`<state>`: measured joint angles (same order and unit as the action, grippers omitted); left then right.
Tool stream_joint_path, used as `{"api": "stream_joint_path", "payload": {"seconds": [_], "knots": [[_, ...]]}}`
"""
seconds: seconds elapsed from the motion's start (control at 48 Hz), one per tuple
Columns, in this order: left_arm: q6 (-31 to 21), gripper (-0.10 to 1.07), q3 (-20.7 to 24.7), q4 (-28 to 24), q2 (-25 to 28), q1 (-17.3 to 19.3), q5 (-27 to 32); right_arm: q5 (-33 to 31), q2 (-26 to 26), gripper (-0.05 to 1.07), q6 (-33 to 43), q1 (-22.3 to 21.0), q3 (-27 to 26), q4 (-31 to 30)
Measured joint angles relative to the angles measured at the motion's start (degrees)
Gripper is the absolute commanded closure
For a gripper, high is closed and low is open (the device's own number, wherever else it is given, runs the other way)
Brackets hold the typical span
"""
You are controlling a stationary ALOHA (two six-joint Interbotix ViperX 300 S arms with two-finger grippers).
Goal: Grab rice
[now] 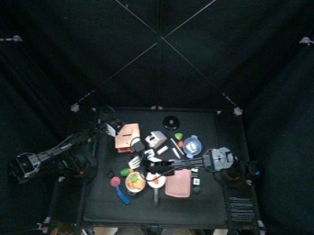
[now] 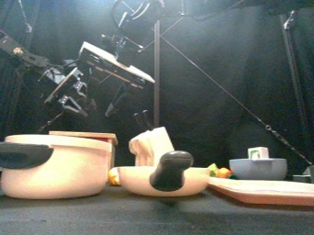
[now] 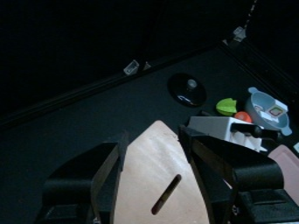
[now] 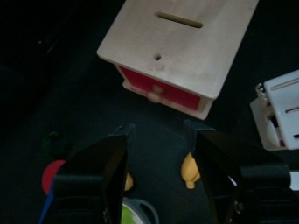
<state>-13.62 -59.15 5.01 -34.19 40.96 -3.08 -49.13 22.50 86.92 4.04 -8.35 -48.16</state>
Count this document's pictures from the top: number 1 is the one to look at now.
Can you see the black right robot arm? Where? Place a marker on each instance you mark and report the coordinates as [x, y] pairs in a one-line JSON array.
[[209, 160]]

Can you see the pink copper toy box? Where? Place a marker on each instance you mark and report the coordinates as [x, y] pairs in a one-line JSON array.
[[127, 139]]

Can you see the small dark toy block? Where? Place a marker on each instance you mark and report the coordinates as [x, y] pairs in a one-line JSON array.
[[195, 174]]

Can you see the grey white toy box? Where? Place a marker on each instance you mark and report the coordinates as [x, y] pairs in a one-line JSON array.
[[155, 139]]

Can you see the white text label sticker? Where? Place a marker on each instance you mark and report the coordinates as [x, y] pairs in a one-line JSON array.
[[241, 208]]

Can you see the green toy vegetable piece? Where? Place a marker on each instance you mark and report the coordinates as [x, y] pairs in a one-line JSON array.
[[178, 136]]

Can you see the blue spoon with red disc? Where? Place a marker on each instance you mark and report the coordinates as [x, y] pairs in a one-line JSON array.
[[119, 189]]

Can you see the small white green toy block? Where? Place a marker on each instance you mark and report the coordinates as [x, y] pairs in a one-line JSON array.
[[197, 181]]

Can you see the thin white stick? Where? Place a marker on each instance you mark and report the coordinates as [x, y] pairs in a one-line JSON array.
[[175, 143]]

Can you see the pink cutting board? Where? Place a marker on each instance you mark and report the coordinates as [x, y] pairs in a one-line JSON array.
[[178, 184]]

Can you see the green round toy vegetable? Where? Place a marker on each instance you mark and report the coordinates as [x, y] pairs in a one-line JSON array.
[[124, 172]]

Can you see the small orange toy piece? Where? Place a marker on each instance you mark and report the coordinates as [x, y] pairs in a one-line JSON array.
[[181, 143]]

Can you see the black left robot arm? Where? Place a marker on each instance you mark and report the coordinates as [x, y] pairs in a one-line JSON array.
[[52, 150]]

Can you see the bowl of toy noodles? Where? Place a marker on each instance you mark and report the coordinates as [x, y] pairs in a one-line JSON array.
[[135, 182]]

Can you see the small white toy bar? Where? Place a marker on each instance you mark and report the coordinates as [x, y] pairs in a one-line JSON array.
[[162, 150]]

